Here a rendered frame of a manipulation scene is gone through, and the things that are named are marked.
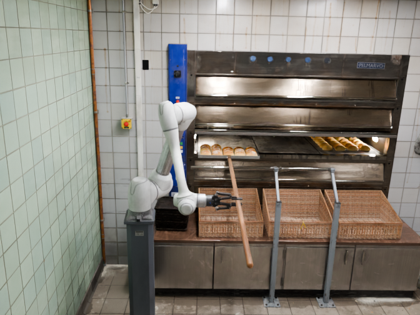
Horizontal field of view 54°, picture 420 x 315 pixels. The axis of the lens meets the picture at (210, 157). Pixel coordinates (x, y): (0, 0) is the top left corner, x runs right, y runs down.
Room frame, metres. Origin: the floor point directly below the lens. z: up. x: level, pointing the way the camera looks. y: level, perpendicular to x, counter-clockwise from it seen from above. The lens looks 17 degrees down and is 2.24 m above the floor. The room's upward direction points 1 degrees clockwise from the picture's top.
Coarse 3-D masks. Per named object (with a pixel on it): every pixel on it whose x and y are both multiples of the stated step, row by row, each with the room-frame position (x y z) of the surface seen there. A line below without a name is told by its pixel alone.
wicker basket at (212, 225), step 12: (204, 192) 3.61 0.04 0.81; (228, 192) 3.61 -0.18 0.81; (240, 192) 3.62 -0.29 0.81; (252, 192) 3.63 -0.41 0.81; (252, 204) 3.60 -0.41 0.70; (204, 216) 3.54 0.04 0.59; (216, 216) 3.55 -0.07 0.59; (228, 216) 3.55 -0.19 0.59; (252, 216) 3.57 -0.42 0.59; (204, 228) 3.30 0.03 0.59; (216, 228) 3.31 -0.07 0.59; (252, 228) 3.33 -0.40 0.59
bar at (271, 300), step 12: (192, 168) 3.28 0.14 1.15; (204, 168) 3.28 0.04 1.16; (216, 168) 3.28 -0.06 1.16; (228, 168) 3.28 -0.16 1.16; (240, 168) 3.29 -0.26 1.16; (252, 168) 3.29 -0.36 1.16; (264, 168) 3.29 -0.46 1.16; (276, 168) 3.29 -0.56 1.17; (288, 168) 3.30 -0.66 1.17; (300, 168) 3.30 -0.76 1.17; (312, 168) 3.30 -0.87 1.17; (324, 168) 3.31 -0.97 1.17; (276, 180) 3.23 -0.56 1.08; (276, 192) 3.16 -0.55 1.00; (336, 192) 3.17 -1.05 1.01; (276, 204) 3.07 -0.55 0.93; (336, 204) 3.08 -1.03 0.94; (276, 216) 3.07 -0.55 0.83; (336, 216) 3.08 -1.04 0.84; (276, 228) 3.07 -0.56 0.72; (336, 228) 3.08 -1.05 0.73; (276, 240) 3.07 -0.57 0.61; (276, 252) 3.07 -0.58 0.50; (276, 264) 3.07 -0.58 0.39; (324, 288) 3.11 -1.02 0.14; (264, 300) 3.10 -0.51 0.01; (276, 300) 3.11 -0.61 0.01; (324, 300) 3.08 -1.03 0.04
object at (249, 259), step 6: (228, 162) 3.32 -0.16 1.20; (234, 180) 2.86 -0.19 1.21; (234, 186) 2.73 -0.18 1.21; (234, 192) 2.62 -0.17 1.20; (240, 204) 2.41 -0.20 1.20; (240, 210) 2.32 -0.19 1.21; (240, 216) 2.23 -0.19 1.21; (240, 222) 2.16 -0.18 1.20; (240, 228) 2.10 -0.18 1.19; (246, 234) 2.01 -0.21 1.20; (246, 240) 1.94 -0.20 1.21; (246, 246) 1.87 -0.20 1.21; (246, 252) 1.82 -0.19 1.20; (246, 258) 1.77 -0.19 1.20; (252, 264) 1.72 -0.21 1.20
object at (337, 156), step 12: (264, 156) 3.67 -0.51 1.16; (276, 156) 3.67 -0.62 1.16; (288, 156) 3.67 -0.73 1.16; (300, 156) 3.68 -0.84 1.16; (312, 156) 3.68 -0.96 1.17; (324, 156) 3.68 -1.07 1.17; (336, 156) 3.68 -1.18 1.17; (348, 156) 3.69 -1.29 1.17; (360, 156) 3.69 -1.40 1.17; (372, 156) 3.69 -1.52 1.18; (384, 156) 3.69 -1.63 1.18
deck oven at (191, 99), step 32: (192, 64) 3.66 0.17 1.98; (192, 96) 3.66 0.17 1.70; (192, 128) 3.66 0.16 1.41; (224, 128) 3.75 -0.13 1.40; (256, 128) 3.67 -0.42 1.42; (288, 128) 3.67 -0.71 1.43; (320, 128) 3.68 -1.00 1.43; (192, 160) 3.65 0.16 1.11; (224, 160) 3.66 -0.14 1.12; (256, 160) 3.67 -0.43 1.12; (288, 160) 3.67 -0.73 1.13; (320, 160) 3.68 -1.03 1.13; (352, 160) 3.69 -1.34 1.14; (384, 192) 3.70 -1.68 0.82
